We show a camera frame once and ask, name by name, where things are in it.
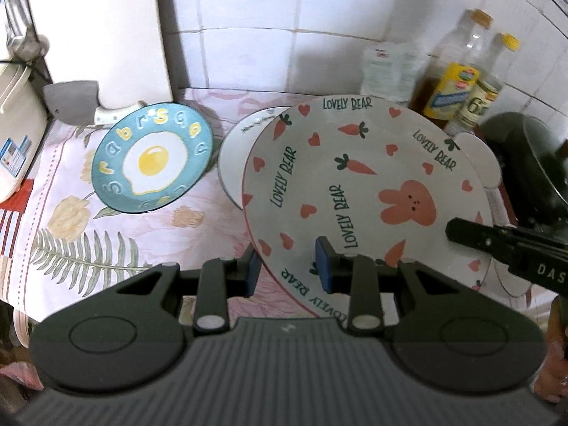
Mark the white cutting board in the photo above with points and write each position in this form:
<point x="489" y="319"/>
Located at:
<point x="111" y="31"/>

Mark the white bowl with black rim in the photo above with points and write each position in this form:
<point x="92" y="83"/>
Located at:
<point x="506" y="286"/>
<point x="481" y="159"/>
<point x="235" y="159"/>

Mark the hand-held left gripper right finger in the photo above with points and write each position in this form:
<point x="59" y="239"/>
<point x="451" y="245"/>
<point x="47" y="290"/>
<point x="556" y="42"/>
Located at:
<point x="324" y="266"/>

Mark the oil bottle with yellow label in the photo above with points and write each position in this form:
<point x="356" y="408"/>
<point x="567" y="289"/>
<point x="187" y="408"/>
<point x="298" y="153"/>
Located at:
<point x="452" y="88"/>

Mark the white rabbit carrot plate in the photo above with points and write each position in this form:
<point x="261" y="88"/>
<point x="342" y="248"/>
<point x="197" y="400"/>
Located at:
<point x="355" y="195"/>

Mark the white plastic packet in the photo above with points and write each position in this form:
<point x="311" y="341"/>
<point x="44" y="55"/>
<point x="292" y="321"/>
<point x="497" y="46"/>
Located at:
<point x="390" y="71"/>

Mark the grey cloth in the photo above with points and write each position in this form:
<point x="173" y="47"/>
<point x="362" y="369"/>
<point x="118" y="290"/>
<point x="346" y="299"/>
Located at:
<point x="29" y="44"/>

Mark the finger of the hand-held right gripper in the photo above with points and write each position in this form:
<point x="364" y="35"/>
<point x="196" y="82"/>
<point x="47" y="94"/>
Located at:
<point x="475" y="237"/>

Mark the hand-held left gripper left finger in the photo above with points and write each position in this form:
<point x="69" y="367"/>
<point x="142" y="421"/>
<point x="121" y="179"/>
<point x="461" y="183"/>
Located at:
<point x="254" y="273"/>

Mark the blue fried egg plate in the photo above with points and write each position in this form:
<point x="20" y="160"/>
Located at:
<point x="153" y="159"/>

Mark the vinegar bottle with yellow cap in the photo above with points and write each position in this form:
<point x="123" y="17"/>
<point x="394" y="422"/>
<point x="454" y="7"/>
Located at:
<point x="483" y="97"/>

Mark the white rice cooker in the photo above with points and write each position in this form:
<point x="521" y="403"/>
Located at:
<point x="17" y="120"/>

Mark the dark wok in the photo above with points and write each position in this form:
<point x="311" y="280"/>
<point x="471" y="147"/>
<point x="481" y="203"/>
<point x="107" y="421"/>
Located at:
<point x="532" y="164"/>

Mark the floral tablecloth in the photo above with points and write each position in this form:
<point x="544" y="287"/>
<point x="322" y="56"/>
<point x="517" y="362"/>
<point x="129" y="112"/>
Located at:
<point x="155" y="230"/>

